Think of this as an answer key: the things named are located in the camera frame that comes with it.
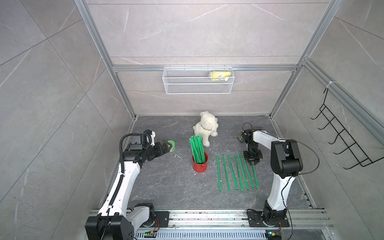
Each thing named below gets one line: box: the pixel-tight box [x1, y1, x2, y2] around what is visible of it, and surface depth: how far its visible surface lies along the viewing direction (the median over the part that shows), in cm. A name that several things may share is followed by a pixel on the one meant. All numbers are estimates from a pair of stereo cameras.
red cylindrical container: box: [192, 151, 209, 173], surface depth 88 cm
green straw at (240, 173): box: [238, 154, 245, 192], surface depth 90 cm
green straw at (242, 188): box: [234, 155, 245, 192], surface depth 89 cm
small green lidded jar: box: [167, 140, 176, 153], surface depth 100 cm
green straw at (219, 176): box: [216, 154, 223, 192], surface depth 90 cm
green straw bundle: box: [189, 134, 206, 164], surface depth 86 cm
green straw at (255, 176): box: [251, 163, 260, 189], surface depth 90 cm
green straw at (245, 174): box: [241, 153, 250, 190], surface depth 90 cm
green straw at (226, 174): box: [222, 155, 231, 192], surface depth 90 cm
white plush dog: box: [193, 111, 219, 147], surface depth 97 cm
